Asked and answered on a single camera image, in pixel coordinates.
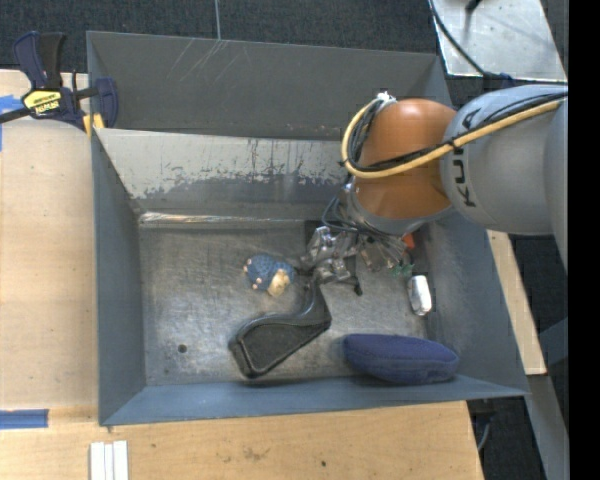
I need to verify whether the grey metal bin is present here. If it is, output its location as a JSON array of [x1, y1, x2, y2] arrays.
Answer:
[[85, 30, 531, 427]]

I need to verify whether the dark blue cushion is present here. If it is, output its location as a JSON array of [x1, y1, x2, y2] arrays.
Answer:
[[341, 333, 461, 386]]

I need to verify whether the blue toy hedgehog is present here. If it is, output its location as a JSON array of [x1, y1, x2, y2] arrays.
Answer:
[[242, 253, 298, 298]]

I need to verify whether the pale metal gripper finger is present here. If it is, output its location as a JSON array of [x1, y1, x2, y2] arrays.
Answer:
[[298, 225, 333, 271], [311, 256, 354, 285]]

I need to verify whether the pale wood board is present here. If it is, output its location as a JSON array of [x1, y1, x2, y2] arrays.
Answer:
[[0, 117, 100, 413]]

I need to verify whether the small white oblong object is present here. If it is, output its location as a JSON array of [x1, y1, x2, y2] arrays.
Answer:
[[407, 274, 433, 317]]

